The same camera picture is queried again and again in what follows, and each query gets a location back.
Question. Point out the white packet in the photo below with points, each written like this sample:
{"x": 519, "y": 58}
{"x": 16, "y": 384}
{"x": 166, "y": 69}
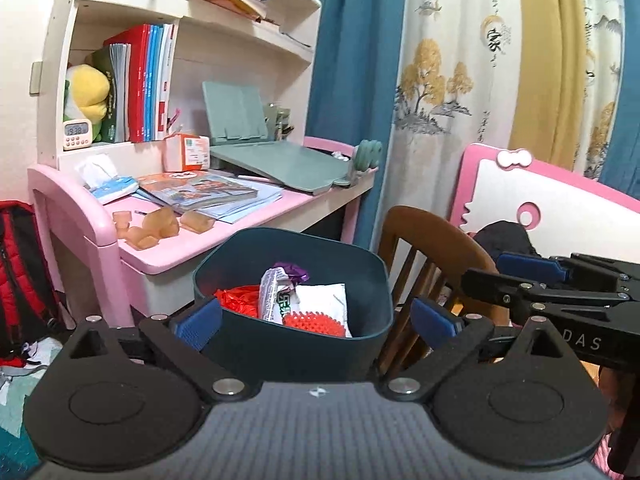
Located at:
{"x": 325, "y": 300}

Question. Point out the cream desk bookshelf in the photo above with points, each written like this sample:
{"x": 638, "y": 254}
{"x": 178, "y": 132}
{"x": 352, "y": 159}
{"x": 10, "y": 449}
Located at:
{"x": 225, "y": 45}

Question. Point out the yellow curtain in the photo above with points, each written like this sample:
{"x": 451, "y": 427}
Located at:
{"x": 550, "y": 85}

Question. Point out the green ribbed roller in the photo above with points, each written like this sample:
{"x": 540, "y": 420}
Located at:
{"x": 367, "y": 157}

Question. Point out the yellow green plush toy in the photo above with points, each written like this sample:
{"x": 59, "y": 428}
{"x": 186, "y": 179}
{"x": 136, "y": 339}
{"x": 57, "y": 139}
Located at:
{"x": 87, "y": 90}

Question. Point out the red black backpack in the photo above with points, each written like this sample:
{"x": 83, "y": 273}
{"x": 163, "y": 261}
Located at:
{"x": 25, "y": 280}

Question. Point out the small amber plastic cup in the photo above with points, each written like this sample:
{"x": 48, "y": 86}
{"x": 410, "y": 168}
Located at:
{"x": 122, "y": 221}

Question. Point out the orange white box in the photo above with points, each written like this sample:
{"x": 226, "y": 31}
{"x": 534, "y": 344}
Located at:
{"x": 187, "y": 152}

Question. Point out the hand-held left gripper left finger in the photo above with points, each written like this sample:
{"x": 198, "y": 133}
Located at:
{"x": 197, "y": 322}

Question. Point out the white wall plate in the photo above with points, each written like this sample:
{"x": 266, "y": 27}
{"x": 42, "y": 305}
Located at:
{"x": 36, "y": 77}

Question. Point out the purple wrapper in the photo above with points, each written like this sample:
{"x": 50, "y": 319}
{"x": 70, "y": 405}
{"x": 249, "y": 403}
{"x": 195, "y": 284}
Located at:
{"x": 295, "y": 272}

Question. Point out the white tree print curtain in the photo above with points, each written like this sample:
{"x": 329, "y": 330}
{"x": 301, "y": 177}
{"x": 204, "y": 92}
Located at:
{"x": 460, "y": 60}

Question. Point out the light blue papers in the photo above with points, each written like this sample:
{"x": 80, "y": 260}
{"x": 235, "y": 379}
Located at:
{"x": 250, "y": 207}

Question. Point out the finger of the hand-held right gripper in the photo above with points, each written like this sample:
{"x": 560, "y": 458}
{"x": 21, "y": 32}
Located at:
{"x": 530, "y": 265}
{"x": 495, "y": 285}

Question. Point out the amber plastic block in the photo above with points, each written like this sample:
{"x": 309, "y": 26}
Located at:
{"x": 197, "y": 221}

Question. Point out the teal book stand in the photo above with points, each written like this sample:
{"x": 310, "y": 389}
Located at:
{"x": 280, "y": 165}

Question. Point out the blue white tissue pack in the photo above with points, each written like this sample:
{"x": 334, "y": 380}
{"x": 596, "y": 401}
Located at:
{"x": 107, "y": 182}

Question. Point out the white digital clock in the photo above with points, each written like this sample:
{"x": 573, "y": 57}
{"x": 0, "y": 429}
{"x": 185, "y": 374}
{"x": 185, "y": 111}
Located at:
{"x": 77, "y": 132}

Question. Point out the blue curtain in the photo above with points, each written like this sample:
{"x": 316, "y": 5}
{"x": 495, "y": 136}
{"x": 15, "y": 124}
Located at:
{"x": 355, "y": 85}
{"x": 622, "y": 110}

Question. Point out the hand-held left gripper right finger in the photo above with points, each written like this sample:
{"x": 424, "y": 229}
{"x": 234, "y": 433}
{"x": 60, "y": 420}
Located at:
{"x": 435, "y": 322}

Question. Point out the row of red blue books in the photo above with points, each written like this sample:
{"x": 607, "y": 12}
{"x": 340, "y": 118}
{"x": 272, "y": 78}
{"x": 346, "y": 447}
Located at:
{"x": 145, "y": 85}

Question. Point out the teal zigzag quilted blanket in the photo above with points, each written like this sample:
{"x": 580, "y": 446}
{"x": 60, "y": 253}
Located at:
{"x": 15, "y": 420}

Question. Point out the red spiky ball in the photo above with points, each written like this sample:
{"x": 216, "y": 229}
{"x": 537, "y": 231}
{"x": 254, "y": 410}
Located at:
{"x": 310, "y": 322}

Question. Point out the pink desk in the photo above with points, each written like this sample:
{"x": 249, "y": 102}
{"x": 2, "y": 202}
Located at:
{"x": 150, "y": 255}

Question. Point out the green pen holder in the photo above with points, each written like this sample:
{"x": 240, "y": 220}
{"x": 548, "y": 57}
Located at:
{"x": 277, "y": 120}

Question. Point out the white green snack wrapper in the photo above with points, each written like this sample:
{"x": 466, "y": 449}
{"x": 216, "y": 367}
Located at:
{"x": 277, "y": 300}

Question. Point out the red wrapper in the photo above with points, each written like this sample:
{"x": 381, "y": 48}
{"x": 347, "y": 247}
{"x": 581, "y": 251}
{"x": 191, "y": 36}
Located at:
{"x": 240, "y": 300}

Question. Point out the wooden chair black seat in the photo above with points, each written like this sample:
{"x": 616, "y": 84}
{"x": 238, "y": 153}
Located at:
{"x": 425, "y": 245}

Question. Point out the black cloth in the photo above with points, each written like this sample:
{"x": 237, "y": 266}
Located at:
{"x": 505, "y": 242}

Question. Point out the pink white board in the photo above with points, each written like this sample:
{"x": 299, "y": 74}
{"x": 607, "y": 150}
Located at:
{"x": 565, "y": 195}

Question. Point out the dark teal bin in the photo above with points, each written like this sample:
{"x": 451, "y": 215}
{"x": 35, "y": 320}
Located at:
{"x": 300, "y": 355}

